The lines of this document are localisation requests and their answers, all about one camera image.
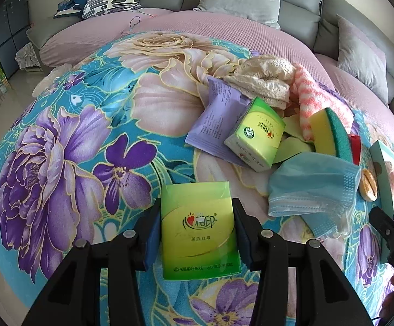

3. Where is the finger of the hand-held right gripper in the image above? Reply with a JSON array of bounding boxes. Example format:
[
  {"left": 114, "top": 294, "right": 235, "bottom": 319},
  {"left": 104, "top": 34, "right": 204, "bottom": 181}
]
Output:
[{"left": 368, "top": 206, "right": 394, "bottom": 279}]

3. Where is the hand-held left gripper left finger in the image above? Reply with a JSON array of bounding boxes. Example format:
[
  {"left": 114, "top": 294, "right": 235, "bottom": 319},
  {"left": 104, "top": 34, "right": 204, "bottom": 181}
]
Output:
[{"left": 22, "top": 206, "right": 163, "bottom": 326}]

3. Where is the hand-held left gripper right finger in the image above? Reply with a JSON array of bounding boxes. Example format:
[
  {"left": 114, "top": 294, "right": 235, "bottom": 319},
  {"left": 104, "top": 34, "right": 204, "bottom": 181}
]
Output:
[{"left": 232, "top": 199, "right": 376, "bottom": 326}]

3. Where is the green tissue pack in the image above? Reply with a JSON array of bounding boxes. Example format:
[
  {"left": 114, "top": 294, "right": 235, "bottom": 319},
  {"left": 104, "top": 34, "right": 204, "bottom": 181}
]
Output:
[
  {"left": 160, "top": 181, "right": 242, "bottom": 281},
  {"left": 224, "top": 97, "right": 286, "bottom": 173}
]

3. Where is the purple wet wipe packet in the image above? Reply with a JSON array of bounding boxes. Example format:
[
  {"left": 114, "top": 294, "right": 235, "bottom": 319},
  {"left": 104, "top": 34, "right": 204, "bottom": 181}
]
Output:
[{"left": 185, "top": 77, "right": 252, "bottom": 168}]

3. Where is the round tan brush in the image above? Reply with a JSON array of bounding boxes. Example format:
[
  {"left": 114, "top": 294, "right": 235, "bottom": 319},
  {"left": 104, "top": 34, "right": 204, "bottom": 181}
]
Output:
[{"left": 359, "top": 168, "right": 379, "bottom": 202}]

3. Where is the teal floral box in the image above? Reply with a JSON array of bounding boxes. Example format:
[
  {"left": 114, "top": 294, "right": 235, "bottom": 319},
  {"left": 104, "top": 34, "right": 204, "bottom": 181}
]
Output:
[{"left": 368, "top": 140, "right": 394, "bottom": 262}]

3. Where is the red sponge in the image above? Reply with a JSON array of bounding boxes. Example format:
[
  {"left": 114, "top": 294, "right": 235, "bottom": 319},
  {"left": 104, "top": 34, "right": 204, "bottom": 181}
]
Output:
[{"left": 349, "top": 135, "right": 362, "bottom": 166}]

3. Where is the blue face mask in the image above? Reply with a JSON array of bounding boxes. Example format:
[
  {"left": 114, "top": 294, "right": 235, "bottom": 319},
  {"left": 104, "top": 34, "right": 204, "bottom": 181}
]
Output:
[{"left": 268, "top": 152, "right": 361, "bottom": 236}]

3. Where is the yellow green sponge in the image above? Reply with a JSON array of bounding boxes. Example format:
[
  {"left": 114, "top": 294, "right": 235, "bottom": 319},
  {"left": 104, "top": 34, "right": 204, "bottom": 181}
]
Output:
[{"left": 310, "top": 108, "right": 354, "bottom": 162}]

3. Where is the floral printed blanket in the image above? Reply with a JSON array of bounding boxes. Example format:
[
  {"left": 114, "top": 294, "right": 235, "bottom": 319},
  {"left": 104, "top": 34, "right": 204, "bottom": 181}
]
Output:
[{"left": 0, "top": 30, "right": 394, "bottom": 326}]

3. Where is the pink striped fuzzy sock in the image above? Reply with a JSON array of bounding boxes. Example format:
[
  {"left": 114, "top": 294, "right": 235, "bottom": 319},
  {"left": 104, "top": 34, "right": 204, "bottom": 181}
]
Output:
[{"left": 290, "top": 63, "right": 354, "bottom": 142}]

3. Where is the cream lace cloth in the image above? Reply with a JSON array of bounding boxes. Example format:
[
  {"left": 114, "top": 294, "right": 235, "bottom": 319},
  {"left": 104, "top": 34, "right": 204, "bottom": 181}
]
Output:
[{"left": 223, "top": 55, "right": 297, "bottom": 110}]

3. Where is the small grey pillow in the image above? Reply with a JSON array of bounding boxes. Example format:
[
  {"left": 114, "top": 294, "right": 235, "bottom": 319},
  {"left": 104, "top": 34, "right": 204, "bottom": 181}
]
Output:
[{"left": 336, "top": 15, "right": 389, "bottom": 106}]

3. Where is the white cloth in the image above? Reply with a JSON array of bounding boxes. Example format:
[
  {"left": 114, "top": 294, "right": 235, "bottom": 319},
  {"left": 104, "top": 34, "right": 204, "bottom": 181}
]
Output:
[{"left": 32, "top": 63, "right": 73, "bottom": 96}]

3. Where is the pink waffle sofa cover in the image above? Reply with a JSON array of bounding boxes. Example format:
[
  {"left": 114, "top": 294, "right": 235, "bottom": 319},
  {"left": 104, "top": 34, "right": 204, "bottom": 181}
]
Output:
[{"left": 39, "top": 7, "right": 394, "bottom": 111}]

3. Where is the floral cloth bundle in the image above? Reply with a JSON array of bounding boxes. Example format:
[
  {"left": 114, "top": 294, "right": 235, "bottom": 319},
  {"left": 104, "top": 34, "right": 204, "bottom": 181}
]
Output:
[{"left": 15, "top": 42, "right": 42, "bottom": 73}]

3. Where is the grey sofa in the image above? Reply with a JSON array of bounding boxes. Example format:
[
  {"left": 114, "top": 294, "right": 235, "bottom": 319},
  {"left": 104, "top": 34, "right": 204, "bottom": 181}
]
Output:
[{"left": 25, "top": 0, "right": 394, "bottom": 106}]

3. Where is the dark blue cushion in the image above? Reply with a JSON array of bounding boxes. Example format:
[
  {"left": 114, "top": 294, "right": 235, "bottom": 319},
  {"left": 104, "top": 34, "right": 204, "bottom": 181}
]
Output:
[{"left": 54, "top": 0, "right": 90, "bottom": 19}]

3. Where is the grey blue cabinet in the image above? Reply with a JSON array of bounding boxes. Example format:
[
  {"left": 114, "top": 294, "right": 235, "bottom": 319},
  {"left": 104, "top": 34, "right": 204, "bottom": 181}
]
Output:
[{"left": 0, "top": 0, "right": 31, "bottom": 80}]

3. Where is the thin coloured cord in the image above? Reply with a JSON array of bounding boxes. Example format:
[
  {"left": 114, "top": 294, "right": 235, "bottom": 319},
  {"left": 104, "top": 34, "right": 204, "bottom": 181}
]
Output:
[{"left": 125, "top": 13, "right": 157, "bottom": 35}]

